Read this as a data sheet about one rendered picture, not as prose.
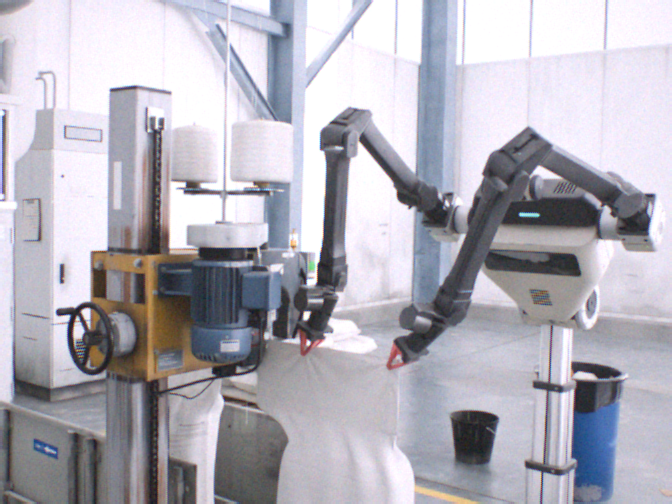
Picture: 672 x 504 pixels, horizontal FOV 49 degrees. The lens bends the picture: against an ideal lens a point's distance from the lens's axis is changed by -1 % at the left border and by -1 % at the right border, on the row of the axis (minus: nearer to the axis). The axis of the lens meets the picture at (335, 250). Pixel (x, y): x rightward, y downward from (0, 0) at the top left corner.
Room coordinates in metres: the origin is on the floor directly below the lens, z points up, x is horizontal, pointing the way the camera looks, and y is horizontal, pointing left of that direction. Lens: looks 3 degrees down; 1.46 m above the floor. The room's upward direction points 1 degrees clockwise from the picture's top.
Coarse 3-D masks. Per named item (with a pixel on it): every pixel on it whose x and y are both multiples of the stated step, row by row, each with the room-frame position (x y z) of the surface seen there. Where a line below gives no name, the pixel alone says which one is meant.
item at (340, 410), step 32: (288, 352) 2.14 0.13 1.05; (320, 352) 2.06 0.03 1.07; (352, 352) 2.00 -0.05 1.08; (256, 384) 2.21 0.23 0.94; (288, 384) 2.13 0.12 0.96; (320, 384) 2.06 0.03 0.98; (352, 384) 2.00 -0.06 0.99; (384, 384) 1.94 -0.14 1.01; (288, 416) 2.12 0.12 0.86; (320, 416) 2.06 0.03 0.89; (352, 416) 1.99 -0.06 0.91; (384, 416) 1.94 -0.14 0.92; (288, 448) 2.04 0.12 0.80; (320, 448) 1.98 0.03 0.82; (352, 448) 1.93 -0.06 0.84; (384, 448) 1.91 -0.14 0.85; (288, 480) 2.03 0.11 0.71; (320, 480) 1.95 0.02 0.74; (352, 480) 1.90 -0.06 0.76; (384, 480) 1.87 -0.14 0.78
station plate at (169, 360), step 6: (162, 354) 1.86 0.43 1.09; (168, 354) 1.88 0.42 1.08; (174, 354) 1.90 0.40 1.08; (180, 354) 1.91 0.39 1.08; (162, 360) 1.86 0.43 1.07; (168, 360) 1.88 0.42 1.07; (174, 360) 1.90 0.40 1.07; (180, 360) 1.91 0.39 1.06; (162, 366) 1.86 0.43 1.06; (168, 366) 1.88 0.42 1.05; (174, 366) 1.90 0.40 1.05; (180, 366) 1.91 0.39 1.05
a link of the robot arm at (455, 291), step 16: (496, 176) 1.69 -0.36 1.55; (512, 176) 1.61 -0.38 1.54; (528, 176) 1.61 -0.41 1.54; (496, 192) 1.64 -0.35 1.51; (512, 192) 1.62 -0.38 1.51; (480, 208) 1.69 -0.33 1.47; (496, 208) 1.67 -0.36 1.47; (480, 224) 1.70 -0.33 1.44; (496, 224) 1.70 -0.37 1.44; (464, 240) 1.75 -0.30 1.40; (480, 240) 1.71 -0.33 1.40; (464, 256) 1.75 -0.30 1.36; (480, 256) 1.74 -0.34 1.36; (464, 272) 1.76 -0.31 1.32; (448, 288) 1.80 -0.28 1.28; (464, 288) 1.78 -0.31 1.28; (448, 304) 1.80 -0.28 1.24; (464, 304) 1.80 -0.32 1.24
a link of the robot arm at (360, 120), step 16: (352, 112) 1.98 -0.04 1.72; (368, 112) 1.97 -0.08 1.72; (336, 128) 1.94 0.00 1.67; (352, 128) 1.94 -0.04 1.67; (368, 128) 1.99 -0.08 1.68; (336, 144) 1.94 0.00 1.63; (368, 144) 2.02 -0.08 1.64; (384, 144) 2.06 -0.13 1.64; (384, 160) 2.07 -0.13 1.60; (400, 160) 2.11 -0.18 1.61; (400, 176) 2.13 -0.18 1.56; (416, 176) 2.17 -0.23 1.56; (400, 192) 2.22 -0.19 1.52; (416, 192) 2.16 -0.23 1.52; (432, 192) 2.20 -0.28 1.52; (432, 208) 2.21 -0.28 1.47
